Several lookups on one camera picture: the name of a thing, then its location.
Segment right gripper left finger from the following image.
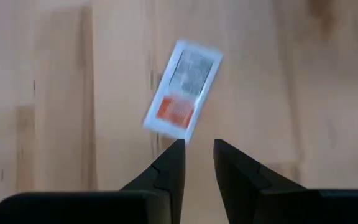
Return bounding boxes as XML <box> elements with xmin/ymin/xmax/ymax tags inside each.
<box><xmin>0</xmin><ymin>139</ymin><xmax>186</xmax><ymax>224</ymax></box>

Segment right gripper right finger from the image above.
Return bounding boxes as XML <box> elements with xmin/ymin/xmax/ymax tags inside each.
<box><xmin>213</xmin><ymin>139</ymin><xmax>358</xmax><ymax>224</ymax></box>

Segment orange and silver ointment packet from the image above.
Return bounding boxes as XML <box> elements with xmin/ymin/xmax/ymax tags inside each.
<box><xmin>142</xmin><ymin>39</ymin><xmax>224</xmax><ymax>144</ymax></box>

